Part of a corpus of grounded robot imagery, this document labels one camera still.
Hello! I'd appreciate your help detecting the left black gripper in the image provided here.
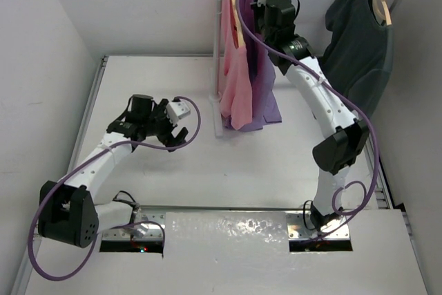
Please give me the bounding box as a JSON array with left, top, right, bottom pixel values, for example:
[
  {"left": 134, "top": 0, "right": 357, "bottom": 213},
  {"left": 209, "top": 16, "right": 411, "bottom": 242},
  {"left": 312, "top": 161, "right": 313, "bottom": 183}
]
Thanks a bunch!
[{"left": 142, "top": 99, "right": 186, "bottom": 151}]

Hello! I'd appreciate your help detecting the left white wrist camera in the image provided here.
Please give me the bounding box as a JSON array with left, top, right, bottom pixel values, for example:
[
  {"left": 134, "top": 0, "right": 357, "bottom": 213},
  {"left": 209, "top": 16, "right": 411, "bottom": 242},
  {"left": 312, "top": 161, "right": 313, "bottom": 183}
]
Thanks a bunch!
[{"left": 166, "top": 100, "right": 191, "bottom": 125}]

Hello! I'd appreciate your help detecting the wooden hanger under pink shirt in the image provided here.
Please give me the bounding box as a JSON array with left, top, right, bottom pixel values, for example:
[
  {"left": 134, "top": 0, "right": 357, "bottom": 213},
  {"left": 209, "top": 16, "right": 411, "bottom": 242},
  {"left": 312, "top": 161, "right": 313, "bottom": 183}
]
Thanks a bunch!
[{"left": 230, "top": 0, "right": 245, "bottom": 48}]

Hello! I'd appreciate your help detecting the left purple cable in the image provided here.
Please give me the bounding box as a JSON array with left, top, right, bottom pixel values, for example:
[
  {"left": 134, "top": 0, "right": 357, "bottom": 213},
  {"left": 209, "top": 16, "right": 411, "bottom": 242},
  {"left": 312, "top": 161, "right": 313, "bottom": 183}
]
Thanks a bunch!
[{"left": 28, "top": 95, "right": 203, "bottom": 281}]

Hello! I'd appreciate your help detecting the pink t shirt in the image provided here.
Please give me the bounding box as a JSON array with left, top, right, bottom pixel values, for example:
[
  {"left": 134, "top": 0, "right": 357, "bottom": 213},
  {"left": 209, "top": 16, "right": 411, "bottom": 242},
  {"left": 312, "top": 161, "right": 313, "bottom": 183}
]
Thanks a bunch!
[{"left": 219, "top": 0, "right": 253, "bottom": 130}]

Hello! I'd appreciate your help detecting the dark grey t shirt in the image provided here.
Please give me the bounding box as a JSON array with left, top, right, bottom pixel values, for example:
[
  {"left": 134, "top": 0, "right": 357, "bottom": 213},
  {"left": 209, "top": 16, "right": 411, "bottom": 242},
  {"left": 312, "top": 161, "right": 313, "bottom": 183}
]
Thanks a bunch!
[{"left": 319, "top": 0, "right": 394, "bottom": 117}]

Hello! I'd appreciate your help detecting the purple t shirt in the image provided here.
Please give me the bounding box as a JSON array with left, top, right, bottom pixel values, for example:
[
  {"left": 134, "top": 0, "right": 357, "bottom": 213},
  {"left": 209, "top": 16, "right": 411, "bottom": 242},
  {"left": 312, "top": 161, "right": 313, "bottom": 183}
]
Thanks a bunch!
[{"left": 221, "top": 0, "right": 282, "bottom": 131}]

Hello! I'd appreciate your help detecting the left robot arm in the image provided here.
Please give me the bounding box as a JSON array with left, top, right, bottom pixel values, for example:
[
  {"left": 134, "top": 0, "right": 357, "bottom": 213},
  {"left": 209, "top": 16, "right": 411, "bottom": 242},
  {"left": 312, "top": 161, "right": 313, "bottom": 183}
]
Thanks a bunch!
[{"left": 37, "top": 94, "right": 191, "bottom": 248}]

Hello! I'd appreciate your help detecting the white foreground board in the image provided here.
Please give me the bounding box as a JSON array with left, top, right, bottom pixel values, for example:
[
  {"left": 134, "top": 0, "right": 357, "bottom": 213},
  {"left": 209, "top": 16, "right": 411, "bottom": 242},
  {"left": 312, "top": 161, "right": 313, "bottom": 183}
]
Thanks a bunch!
[{"left": 26, "top": 210, "right": 426, "bottom": 294}]

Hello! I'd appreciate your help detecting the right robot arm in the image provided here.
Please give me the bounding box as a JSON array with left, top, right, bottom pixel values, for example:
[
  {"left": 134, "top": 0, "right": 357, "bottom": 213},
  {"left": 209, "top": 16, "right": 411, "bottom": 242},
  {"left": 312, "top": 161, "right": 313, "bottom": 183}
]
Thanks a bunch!
[{"left": 251, "top": 0, "right": 369, "bottom": 231}]

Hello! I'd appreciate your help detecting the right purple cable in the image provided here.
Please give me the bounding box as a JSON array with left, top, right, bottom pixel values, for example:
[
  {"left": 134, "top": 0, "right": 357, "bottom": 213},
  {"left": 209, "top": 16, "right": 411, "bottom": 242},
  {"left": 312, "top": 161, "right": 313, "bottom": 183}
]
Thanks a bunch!
[{"left": 235, "top": 0, "right": 381, "bottom": 240}]

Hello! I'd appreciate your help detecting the purple cable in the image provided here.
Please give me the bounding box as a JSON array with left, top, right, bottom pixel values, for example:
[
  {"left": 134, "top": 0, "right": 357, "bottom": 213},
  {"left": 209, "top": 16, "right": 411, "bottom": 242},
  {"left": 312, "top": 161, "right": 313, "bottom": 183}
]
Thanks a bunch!
[
  {"left": 28, "top": 95, "right": 203, "bottom": 281},
  {"left": 235, "top": 0, "right": 381, "bottom": 240}
]

